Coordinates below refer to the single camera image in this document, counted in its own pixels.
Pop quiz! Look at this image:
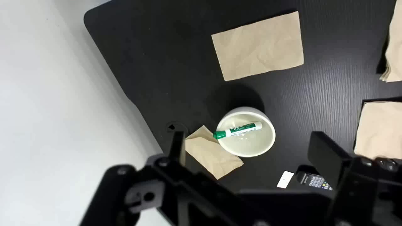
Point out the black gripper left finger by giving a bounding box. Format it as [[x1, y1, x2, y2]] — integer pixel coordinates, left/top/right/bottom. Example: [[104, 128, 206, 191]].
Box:
[[168, 129, 186, 165]]

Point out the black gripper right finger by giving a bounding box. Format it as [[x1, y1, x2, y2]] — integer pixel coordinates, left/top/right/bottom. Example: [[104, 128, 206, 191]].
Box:
[[307, 130, 357, 179]]

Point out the green whiteboard marker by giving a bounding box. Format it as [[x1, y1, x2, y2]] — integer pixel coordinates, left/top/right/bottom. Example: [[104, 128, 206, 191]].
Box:
[[212, 120, 264, 140]]

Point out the white ceramic bowl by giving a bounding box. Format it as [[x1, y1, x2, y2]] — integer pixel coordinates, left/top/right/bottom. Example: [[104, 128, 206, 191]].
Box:
[[215, 105, 278, 158]]

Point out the long black remote control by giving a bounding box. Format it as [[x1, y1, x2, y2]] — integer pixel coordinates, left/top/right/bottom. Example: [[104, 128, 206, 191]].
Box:
[[293, 164, 337, 193]]

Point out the small beige paper napkin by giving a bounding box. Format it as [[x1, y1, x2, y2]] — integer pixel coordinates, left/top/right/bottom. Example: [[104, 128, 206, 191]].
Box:
[[183, 124, 245, 181]]

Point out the small white rectangular block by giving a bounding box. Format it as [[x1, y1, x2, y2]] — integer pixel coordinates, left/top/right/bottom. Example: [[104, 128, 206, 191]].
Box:
[[275, 169, 296, 191]]

